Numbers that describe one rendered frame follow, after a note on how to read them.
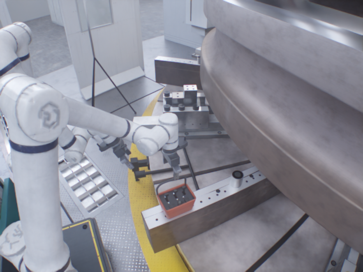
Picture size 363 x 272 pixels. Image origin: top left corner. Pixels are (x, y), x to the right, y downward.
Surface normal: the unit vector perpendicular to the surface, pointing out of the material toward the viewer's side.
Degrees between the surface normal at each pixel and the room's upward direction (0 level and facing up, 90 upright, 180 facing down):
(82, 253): 0
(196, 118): 90
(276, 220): 0
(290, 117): 72
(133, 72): 37
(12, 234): 10
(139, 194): 0
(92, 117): 81
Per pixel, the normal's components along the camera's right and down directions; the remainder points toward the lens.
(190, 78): -0.33, 0.61
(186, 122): 0.06, 0.64
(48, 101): 0.85, 0.29
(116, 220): 0.00, -0.76
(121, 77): 0.42, -0.33
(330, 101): -0.85, 0.34
